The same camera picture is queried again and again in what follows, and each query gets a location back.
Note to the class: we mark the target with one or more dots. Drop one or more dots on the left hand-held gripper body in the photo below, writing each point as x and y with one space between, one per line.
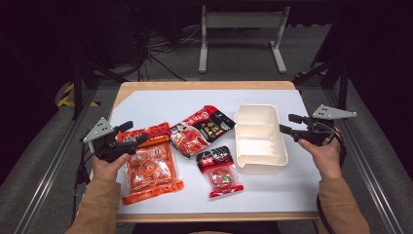
99 130

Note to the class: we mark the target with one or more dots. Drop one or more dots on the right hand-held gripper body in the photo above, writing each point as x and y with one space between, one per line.
319 133

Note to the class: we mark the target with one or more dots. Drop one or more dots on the large orange snack packet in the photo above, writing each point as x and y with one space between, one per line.
151 169

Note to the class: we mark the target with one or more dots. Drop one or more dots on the white divided plastic container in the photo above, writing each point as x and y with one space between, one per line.
259 139

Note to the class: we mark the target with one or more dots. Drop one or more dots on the red and black food packet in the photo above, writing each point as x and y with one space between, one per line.
198 131

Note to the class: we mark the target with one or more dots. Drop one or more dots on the person's right hand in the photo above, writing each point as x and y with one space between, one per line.
328 159

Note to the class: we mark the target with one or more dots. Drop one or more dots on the person's left hand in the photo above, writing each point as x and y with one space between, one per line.
105 170

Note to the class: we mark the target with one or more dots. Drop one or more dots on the yellow and black hazard tape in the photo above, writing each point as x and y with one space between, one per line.
66 94

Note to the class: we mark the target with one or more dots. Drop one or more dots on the white table mat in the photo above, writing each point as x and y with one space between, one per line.
181 104

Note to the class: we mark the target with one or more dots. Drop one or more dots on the small red snack packet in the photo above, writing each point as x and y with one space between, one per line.
220 174

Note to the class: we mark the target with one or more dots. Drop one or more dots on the white metal stand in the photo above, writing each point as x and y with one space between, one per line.
243 19

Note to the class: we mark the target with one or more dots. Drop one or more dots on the aluminium rail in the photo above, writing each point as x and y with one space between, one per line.
367 169
48 169

